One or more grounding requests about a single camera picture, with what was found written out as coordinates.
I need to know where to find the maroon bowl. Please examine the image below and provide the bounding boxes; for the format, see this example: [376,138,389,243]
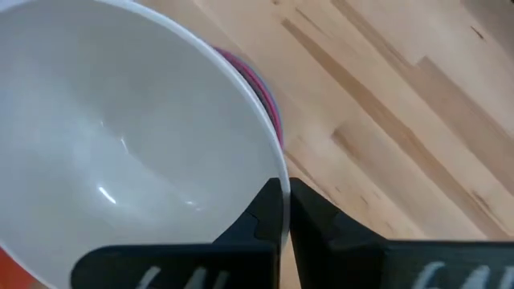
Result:
[212,46,285,149]

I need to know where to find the orange bowl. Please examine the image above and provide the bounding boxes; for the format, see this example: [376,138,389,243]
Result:
[0,245,39,289]

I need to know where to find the white bowl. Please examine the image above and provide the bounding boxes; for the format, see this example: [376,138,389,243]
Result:
[0,0,292,289]

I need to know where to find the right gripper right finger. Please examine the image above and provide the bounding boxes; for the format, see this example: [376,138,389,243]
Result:
[288,177,514,289]

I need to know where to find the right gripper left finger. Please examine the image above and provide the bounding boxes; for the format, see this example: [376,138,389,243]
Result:
[71,177,284,289]

